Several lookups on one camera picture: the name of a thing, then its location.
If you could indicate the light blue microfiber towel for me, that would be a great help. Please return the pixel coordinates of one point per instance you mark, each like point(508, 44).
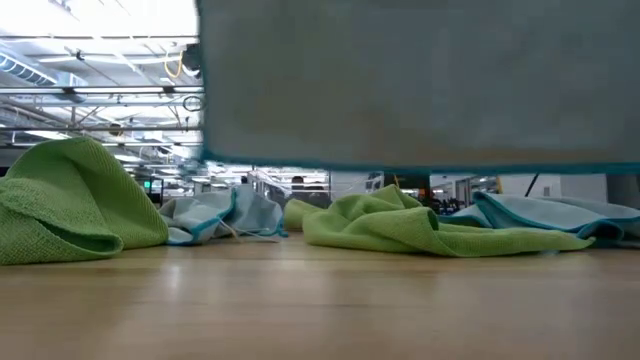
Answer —
point(525, 212)
point(400, 85)
point(250, 212)

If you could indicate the person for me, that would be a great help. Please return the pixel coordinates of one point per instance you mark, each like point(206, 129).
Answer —
point(300, 187)

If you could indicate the white column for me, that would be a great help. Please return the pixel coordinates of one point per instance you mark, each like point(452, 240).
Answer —
point(350, 182)

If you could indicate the dark screen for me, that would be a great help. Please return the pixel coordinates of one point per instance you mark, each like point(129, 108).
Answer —
point(412, 181)

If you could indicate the silver air duct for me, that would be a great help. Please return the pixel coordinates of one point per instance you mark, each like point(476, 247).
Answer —
point(25, 70)

